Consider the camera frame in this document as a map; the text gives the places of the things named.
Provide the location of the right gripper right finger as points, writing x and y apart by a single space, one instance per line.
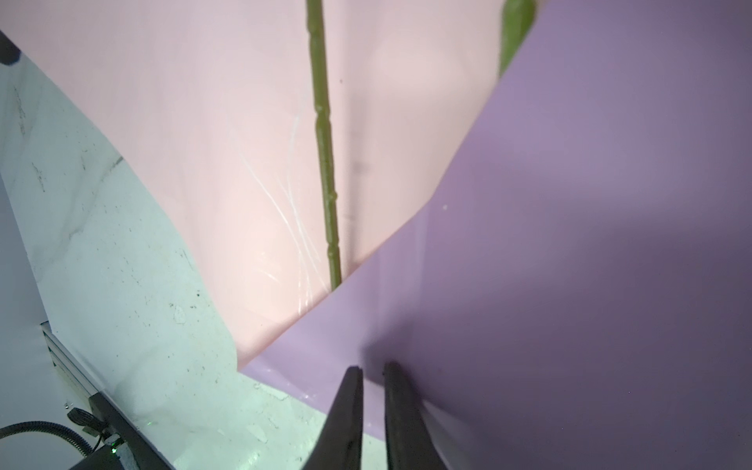
408 441

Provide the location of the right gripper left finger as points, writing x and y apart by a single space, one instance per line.
339 445

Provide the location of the aluminium front rail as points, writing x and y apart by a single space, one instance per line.
73 373

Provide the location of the pink purple wrapping paper sheet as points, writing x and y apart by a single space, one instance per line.
559 254

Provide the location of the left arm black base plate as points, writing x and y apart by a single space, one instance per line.
122 446

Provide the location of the white blue fake rose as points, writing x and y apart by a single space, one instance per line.
517 19

